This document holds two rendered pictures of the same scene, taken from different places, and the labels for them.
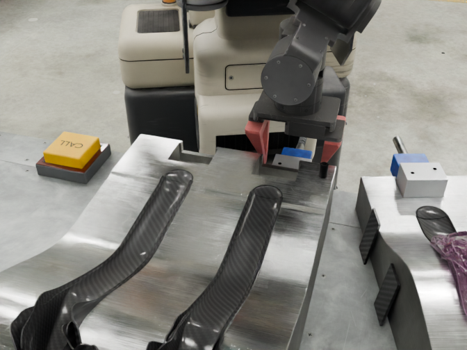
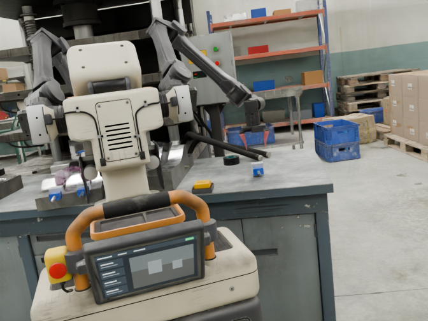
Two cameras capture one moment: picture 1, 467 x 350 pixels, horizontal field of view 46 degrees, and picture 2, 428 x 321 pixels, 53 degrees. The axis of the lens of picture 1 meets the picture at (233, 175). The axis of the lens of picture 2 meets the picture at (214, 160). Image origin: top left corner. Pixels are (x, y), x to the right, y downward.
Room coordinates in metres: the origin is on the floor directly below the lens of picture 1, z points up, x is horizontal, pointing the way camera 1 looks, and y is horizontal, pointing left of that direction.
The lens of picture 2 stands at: (2.31, 0.06, 1.26)
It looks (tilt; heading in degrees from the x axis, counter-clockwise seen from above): 12 degrees down; 172
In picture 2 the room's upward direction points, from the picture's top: 7 degrees counter-clockwise
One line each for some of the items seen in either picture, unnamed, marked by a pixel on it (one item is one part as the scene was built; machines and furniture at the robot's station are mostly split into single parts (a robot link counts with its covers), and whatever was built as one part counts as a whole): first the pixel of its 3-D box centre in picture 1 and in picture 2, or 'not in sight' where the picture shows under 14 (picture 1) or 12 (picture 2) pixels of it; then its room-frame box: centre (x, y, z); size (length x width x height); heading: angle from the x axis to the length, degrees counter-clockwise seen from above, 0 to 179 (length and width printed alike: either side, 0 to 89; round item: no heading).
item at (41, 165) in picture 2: not in sight; (106, 158); (-0.67, -0.25, 0.76); 1.30 x 0.84 x 0.07; 74
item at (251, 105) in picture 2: not in sight; (251, 106); (0.57, 0.50, 1.10); 0.07 x 0.06 x 0.07; 144
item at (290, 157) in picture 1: (296, 160); not in sight; (0.64, -0.09, 0.83); 0.13 x 0.05 x 0.05; 165
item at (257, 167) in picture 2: not in sight; (258, 171); (0.61, 0.49, 0.83); 0.13 x 0.05 x 0.05; 168
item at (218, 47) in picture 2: not in sight; (220, 156); (-0.27, 0.47, 0.74); 0.31 x 0.22 x 1.47; 74
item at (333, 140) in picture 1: (313, 142); not in sight; (0.60, -0.11, 0.88); 0.07 x 0.07 x 0.09; 75
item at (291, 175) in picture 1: (276, 178); not in sight; (0.54, -0.05, 0.87); 0.05 x 0.05 x 0.04; 74
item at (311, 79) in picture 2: not in sight; (270, 70); (-5.39, 2.41, 1.14); 2.06 x 0.65 x 2.27; 77
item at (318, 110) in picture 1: (299, 92); not in sight; (0.61, -0.08, 0.96); 0.10 x 0.07 x 0.07; 75
